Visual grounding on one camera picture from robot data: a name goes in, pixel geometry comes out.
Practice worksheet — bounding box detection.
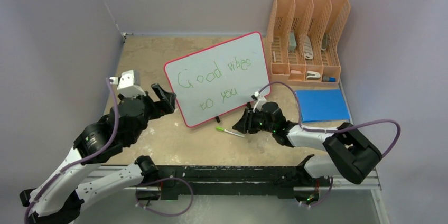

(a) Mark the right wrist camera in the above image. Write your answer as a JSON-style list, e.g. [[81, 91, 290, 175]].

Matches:
[[251, 91, 267, 111]]

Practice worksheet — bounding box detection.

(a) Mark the orange plastic desk organizer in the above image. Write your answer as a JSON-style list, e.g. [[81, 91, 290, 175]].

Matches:
[[265, 0, 351, 88]]

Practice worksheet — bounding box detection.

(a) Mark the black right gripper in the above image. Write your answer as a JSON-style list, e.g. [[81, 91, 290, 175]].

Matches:
[[232, 108, 275, 134]]

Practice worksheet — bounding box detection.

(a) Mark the white clip in tray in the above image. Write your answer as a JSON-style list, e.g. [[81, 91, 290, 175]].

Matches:
[[305, 71, 321, 80]]

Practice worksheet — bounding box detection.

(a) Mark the red-framed whiteboard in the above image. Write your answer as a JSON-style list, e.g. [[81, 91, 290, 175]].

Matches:
[[164, 32, 270, 128]]

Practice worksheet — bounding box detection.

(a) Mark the white oval tape dispenser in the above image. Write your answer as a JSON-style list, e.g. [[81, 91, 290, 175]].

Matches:
[[303, 35, 314, 60]]

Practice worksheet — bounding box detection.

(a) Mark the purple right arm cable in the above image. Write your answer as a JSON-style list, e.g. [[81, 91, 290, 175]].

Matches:
[[259, 81, 402, 158]]

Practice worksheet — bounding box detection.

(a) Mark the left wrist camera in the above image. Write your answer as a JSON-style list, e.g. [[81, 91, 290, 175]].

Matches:
[[108, 70, 147, 98]]

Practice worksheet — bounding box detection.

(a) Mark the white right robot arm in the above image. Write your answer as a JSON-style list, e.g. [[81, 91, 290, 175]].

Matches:
[[232, 102, 382, 185]]

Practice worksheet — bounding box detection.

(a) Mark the green capped marker pen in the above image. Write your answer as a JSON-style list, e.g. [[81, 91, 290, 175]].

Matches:
[[215, 126, 245, 138]]

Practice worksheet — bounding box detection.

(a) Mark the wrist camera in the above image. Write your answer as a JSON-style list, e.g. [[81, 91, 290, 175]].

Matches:
[[251, 91, 267, 111], [108, 70, 147, 98]]

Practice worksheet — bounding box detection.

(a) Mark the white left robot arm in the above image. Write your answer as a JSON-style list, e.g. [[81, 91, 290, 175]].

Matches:
[[20, 83, 176, 223]]

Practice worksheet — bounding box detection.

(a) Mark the blue notebook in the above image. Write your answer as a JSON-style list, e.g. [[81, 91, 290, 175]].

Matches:
[[295, 89, 350, 123]]

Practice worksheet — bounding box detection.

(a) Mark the green staples box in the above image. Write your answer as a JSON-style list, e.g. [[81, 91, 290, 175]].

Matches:
[[287, 31, 297, 53]]

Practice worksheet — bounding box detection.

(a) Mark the small blue grey cylinder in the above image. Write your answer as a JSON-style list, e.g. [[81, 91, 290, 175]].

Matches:
[[322, 76, 337, 82]]

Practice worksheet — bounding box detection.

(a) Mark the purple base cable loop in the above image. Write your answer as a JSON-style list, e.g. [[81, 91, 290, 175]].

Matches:
[[134, 176, 194, 217]]

